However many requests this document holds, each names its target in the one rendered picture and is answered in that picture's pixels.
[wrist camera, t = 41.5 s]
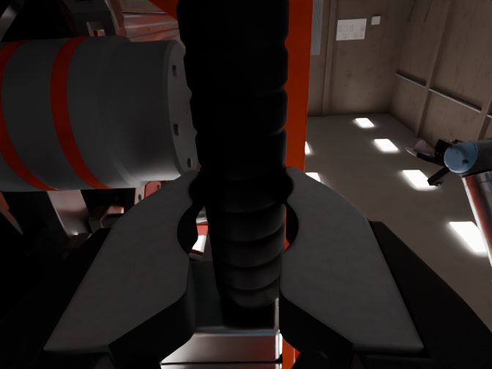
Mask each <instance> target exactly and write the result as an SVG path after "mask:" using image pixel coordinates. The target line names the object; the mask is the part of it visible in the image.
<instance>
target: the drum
mask: <svg viewBox="0 0 492 369"><path fill-rule="evenodd" d="M185 53H186V52H185V50H184V48H183V47H182V46H181V45H180V44H179V43H178V42H177V41H176V40H159V41H146V42H131V41H130V40H129V39H127V38H126V37H124V36H122V35H111V36H98V37H95V36H88V37H73V38H60V39H47V40H18V41H9V42H0V191H4V192H31V191H63V190H92V189H117V188H133V187H143V186H145V185H146V184H147V183H148V182H149V181H163V180H175V179H177V178H178V177H180V176H181V175H183V174H185V173H186V172H188V171H191V170H195V169H196V166H197V163H198V155H197V150H196V145H195V136H196V134H197V131H196V129H195V128H194V126H193V120H192V115H191V110H190V98H191V97H192V92H191V90H190V89H189V88H188V86H187V80H186V75H185V66H184V60H183V58H184V56H185Z"/></svg>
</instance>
